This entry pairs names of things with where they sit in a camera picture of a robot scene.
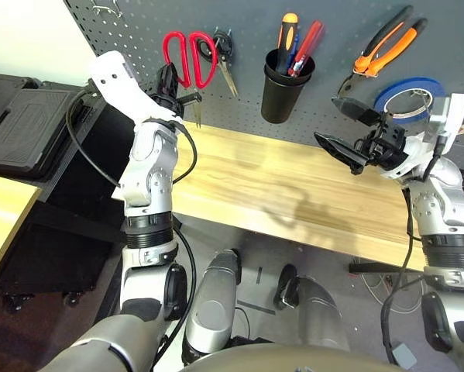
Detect yellow wooden side table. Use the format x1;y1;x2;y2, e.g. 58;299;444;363
0;172;43;291

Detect black plastic cup holder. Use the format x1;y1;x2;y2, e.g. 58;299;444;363
260;48;317;125

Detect grey perforated metal pegboard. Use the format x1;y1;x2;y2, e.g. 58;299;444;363
63;0;464;156

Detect black table foot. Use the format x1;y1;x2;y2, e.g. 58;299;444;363
349;261;426;274

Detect red handled scissors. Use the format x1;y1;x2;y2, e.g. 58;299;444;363
162;30;218;128

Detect silver robot leg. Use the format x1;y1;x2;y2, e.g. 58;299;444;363
273;263;351;352
180;249;242;365

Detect metal pegboard hook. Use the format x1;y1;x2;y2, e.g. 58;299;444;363
91;0;122;19

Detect orange black pliers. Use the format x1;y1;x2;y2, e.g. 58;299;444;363
336;4;429;102

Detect silver left robot leg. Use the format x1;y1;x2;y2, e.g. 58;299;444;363
180;249;242;365

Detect blue tape roll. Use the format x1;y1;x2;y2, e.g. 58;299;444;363
373;77;445;126

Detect grey robot torso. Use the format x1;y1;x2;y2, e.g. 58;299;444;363
184;343;407;372

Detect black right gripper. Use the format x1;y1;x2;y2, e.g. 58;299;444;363
313;96;410;176

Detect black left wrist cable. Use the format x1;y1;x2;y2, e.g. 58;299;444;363
66;91;198;189

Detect grey square floor patch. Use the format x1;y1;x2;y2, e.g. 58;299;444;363
392;343;418;370

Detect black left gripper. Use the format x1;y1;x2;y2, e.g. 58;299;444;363
150;63;201;119

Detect black orange screwdriver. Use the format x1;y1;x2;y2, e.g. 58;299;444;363
274;12;299;74

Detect long grey floor tape strip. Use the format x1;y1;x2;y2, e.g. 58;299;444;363
237;298;277;315

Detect large black ribbed case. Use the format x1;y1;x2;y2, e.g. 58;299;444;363
0;71;97;179

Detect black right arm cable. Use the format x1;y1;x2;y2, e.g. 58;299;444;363
381;143;445;362

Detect black handled scissors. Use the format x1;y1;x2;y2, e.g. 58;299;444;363
198;26;239;98

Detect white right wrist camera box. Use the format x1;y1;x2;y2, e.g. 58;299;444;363
380;92;464;180

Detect red handled tool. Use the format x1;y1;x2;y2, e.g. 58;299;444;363
287;19;325;78

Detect silver right robot leg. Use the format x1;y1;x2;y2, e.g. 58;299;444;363
273;263;351;352

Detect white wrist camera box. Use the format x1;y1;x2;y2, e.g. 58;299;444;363
87;50;178;129
380;92;464;180

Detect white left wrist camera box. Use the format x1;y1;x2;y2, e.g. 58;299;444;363
87;50;178;129

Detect white floor cables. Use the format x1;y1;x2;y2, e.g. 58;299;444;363
355;255;430;315

